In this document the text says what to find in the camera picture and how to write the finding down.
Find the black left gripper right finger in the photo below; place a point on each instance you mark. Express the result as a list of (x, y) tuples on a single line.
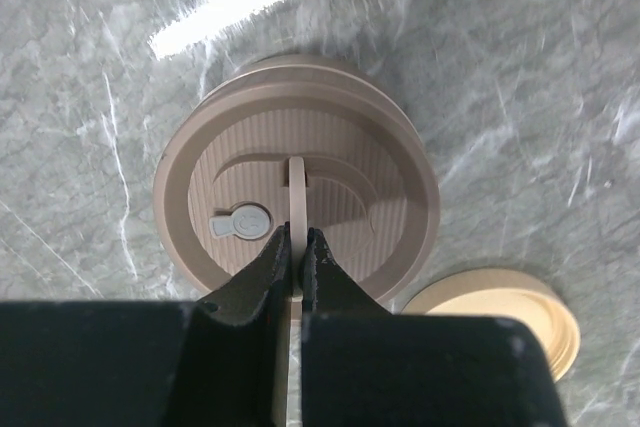
[(362, 365)]

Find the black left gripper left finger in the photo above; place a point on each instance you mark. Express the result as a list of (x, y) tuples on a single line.
[(218, 361)]

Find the cream round lid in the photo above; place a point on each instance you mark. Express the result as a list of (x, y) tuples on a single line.
[(509, 294)]

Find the brown round lid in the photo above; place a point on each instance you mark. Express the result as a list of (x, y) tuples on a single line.
[(304, 141)]

